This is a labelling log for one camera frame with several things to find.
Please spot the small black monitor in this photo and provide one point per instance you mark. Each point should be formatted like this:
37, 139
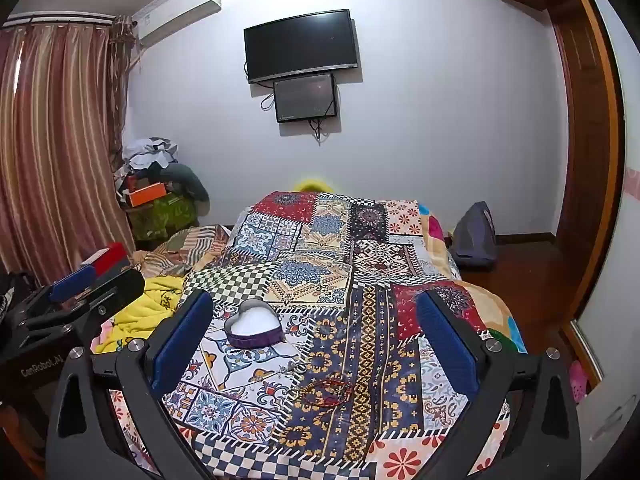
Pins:
305, 99

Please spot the yellow cloth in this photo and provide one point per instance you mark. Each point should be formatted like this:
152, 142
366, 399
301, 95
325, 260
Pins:
145, 310

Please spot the orange box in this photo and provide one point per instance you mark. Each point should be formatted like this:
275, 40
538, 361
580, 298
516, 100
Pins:
146, 195

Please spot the yellow round object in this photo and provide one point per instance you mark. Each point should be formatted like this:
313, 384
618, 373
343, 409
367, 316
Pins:
311, 185

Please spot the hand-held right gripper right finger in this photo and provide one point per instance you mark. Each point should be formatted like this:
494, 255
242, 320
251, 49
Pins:
447, 345

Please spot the striped brown blanket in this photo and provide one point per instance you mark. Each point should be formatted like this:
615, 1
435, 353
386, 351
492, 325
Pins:
190, 245

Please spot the large black television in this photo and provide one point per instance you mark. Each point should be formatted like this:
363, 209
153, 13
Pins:
300, 45

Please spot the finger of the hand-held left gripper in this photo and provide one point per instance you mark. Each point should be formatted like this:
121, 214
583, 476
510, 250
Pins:
75, 281
117, 287

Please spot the pink cloth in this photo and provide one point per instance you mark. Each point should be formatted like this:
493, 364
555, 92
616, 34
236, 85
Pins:
106, 332

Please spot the grey bag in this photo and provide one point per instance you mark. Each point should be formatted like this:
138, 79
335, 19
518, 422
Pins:
475, 235

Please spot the heart-shaped metal tin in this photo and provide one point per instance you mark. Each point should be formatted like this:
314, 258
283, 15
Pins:
252, 327

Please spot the pink slipper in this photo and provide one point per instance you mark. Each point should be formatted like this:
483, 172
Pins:
577, 380

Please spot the green patterned box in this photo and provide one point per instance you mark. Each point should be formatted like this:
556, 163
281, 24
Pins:
162, 217

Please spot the striped red curtain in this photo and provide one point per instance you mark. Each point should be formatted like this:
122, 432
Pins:
55, 150

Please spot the red box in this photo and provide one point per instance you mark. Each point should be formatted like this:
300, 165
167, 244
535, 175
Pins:
112, 256

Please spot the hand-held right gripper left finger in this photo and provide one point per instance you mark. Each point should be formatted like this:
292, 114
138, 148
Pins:
182, 340

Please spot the pile of clothes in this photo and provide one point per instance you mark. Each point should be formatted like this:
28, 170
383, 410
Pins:
155, 157

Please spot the white air conditioner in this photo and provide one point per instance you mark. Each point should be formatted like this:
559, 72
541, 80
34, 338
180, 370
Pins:
175, 17

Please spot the patchwork printed blanket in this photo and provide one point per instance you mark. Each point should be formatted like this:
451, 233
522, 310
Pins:
325, 270

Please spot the black bag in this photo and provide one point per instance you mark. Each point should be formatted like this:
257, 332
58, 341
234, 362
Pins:
15, 287

